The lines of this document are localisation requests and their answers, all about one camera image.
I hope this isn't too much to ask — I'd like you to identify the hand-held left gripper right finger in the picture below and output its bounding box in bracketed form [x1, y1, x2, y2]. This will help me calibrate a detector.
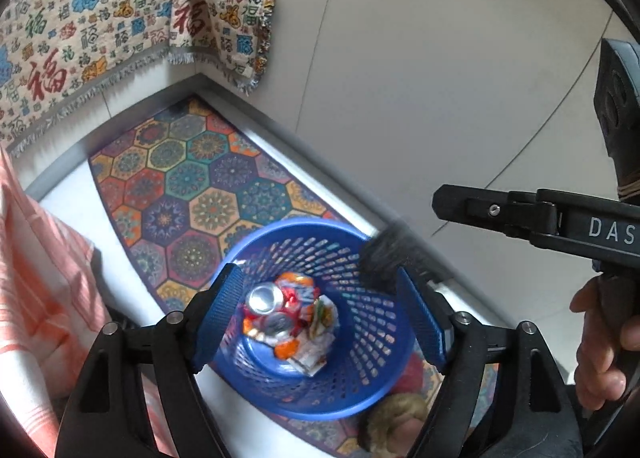
[397, 268, 583, 458]

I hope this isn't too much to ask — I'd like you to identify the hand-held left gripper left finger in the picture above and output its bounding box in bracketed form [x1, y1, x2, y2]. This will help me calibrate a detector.
[54, 263, 246, 458]

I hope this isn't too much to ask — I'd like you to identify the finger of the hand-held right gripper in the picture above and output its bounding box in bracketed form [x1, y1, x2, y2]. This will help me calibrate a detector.
[432, 184, 563, 241]

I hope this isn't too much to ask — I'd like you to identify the orange soda can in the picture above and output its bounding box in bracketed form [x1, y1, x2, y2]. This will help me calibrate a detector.
[247, 274, 321, 319]

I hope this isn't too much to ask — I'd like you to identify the blue plastic waste basket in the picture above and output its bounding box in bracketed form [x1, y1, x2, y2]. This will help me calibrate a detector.
[220, 219, 418, 421]

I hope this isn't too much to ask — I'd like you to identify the black foam net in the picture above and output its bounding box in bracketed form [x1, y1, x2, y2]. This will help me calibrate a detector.
[359, 220, 426, 296]

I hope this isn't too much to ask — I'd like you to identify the person's right hand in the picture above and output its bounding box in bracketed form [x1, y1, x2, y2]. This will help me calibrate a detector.
[570, 278, 626, 411]

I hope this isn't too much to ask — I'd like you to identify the brown fuzzy slipper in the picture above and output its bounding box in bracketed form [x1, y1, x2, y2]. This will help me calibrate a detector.
[362, 392, 436, 454]

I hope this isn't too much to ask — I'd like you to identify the colourful hexagon pattern mat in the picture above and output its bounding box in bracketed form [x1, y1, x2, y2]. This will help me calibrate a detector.
[87, 95, 496, 458]

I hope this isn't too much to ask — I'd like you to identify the orange striped tablecloth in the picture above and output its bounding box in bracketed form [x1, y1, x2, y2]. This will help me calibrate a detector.
[0, 143, 166, 458]

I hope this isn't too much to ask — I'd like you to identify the printed patterned cloth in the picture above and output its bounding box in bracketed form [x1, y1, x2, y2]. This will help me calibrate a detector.
[0, 0, 293, 159]

